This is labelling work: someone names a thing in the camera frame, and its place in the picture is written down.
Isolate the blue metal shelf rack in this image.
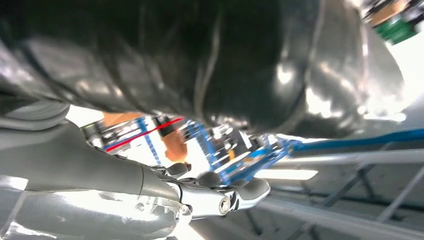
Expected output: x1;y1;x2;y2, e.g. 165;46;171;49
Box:
134;115;301;186

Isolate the white car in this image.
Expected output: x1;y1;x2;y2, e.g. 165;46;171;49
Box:
66;105;213;180

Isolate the cardboard box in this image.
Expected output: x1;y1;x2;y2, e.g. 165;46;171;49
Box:
363;0;410;27

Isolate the green plastic bottle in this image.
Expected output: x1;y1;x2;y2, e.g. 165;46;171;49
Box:
375;15;419;46

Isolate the steel table frame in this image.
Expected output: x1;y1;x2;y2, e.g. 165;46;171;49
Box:
245;148;424;240

